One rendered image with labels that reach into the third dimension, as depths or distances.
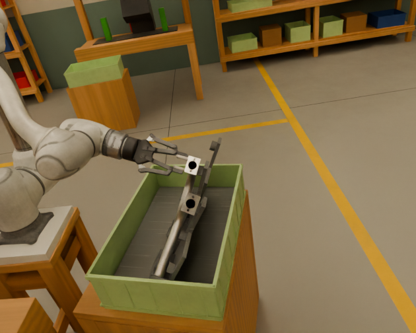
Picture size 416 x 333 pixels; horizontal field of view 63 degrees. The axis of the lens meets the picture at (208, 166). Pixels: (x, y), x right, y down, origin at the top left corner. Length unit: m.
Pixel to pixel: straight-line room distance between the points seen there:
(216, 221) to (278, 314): 0.89
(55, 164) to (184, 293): 0.51
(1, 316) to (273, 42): 5.17
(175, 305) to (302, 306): 1.12
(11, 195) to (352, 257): 1.90
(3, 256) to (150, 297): 0.65
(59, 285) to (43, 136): 0.73
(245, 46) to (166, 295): 4.89
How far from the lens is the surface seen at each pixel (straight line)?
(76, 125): 1.12
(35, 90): 6.19
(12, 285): 1.66
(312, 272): 2.25
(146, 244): 1.32
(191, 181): 1.17
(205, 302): 1.06
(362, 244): 2.44
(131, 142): 1.09
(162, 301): 1.12
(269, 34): 5.69
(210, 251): 1.23
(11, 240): 1.55
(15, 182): 1.45
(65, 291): 1.57
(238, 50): 5.63
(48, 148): 0.98
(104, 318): 1.27
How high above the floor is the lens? 1.75
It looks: 33 degrees down
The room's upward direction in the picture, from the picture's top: 10 degrees counter-clockwise
